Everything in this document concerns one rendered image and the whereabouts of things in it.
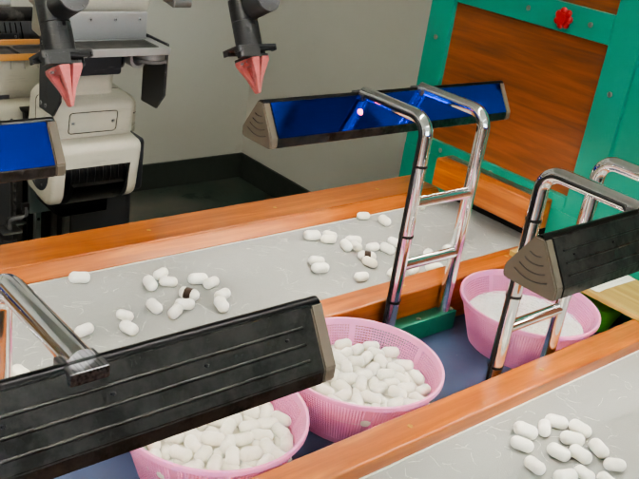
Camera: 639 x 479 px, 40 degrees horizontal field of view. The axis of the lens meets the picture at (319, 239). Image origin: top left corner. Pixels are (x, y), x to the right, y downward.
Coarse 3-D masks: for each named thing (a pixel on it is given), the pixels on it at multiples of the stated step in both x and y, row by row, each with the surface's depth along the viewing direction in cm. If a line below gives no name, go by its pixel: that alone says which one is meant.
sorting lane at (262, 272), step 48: (288, 240) 185; (384, 240) 192; (432, 240) 196; (480, 240) 200; (48, 288) 153; (96, 288) 155; (144, 288) 158; (240, 288) 163; (288, 288) 166; (336, 288) 168; (96, 336) 141; (144, 336) 143
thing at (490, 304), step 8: (480, 296) 176; (488, 296) 178; (496, 296) 177; (504, 296) 178; (528, 296) 180; (472, 304) 172; (480, 304) 174; (488, 304) 174; (496, 304) 173; (520, 304) 175; (528, 304) 175; (536, 304) 176; (544, 304) 178; (488, 312) 170; (496, 312) 170; (520, 312) 172; (528, 312) 172; (496, 320) 168; (544, 320) 169; (568, 320) 173; (576, 320) 172; (528, 328) 167; (536, 328) 167; (544, 328) 167; (568, 328) 169; (576, 328) 169
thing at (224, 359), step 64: (256, 320) 78; (320, 320) 83; (0, 384) 64; (64, 384) 67; (128, 384) 70; (192, 384) 73; (256, 384) 77; (0, 448) 63; (64, 448) 66; (128, 448) 70
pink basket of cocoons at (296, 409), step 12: (288, 396) 130; (300, 396) 129; (276, 408) 132; (288, 408) 130; (300, 408) 127; (300, 420) 126; (300, 432) 124; (300, 444) 119; (132, 456) 119; (144, 456) 113; (156, 456) 112; (288, 456) 116; (144, 468) 116; (156, 468) 114; (168, 468) 111; (180, 468) 111; (192, 468) 111; (252, 468) 113; (264, 468) 113
